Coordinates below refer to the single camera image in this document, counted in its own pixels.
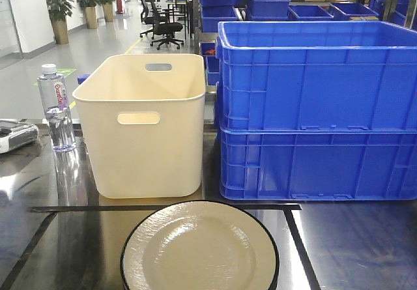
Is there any beige plate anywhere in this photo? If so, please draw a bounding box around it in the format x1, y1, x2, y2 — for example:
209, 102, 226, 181
120, 200, 280, 289

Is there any lower large blue crate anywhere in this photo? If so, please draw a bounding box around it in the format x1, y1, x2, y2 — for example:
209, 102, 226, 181
219, 128, 416, 201

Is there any large blue crate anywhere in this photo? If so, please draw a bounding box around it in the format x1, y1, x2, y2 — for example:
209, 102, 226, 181
216, 21, 416, 131
219, 128, 416, 201

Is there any cream plastic bin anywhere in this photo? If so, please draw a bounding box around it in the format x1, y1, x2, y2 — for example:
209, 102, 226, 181
72, 53, 206, 199

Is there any upper large blue crate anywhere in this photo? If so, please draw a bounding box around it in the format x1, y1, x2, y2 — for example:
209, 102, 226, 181
216, 21, 416, 131

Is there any black office chair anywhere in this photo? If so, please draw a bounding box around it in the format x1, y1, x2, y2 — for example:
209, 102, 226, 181
147, 0, 184, 50

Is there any clear water bottle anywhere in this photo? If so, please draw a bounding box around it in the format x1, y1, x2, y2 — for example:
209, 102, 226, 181
37, 64, 76, 152

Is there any grey handheld device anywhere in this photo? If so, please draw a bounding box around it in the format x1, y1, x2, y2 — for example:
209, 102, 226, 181
1, 119, 39, 154

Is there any potted plant gold pot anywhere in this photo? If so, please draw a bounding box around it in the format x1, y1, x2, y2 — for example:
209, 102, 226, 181
46, 0, 74, 44

